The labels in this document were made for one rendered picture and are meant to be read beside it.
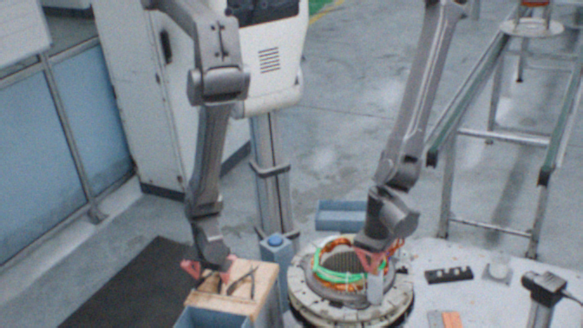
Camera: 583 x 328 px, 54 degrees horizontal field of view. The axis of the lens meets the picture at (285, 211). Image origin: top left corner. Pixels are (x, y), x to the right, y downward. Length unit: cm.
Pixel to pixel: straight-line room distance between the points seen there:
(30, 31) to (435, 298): 248
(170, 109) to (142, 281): 103
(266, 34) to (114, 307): 200
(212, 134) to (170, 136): 247
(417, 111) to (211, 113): 41
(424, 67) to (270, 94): 55
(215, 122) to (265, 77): 50
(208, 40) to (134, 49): 246
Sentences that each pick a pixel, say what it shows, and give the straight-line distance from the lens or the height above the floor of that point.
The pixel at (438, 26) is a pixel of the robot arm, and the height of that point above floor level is 170.
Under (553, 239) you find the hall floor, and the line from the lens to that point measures 352.
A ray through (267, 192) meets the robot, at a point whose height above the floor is 110.
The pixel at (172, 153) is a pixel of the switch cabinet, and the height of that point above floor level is 39.
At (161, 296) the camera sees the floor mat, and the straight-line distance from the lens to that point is 314.
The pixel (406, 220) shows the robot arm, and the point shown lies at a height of 139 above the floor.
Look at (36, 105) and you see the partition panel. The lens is 349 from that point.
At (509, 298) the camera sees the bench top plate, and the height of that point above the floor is 78.
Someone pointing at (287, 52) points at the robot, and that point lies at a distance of 158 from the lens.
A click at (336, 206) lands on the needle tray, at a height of 104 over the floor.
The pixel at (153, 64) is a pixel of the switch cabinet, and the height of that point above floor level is 97.
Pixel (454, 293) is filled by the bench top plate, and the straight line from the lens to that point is 189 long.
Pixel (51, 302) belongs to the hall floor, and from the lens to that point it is 338.
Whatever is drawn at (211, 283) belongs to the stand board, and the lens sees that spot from 152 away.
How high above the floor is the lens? 205
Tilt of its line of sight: 35 degrees down
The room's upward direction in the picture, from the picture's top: 6 degrees counter-clockwise
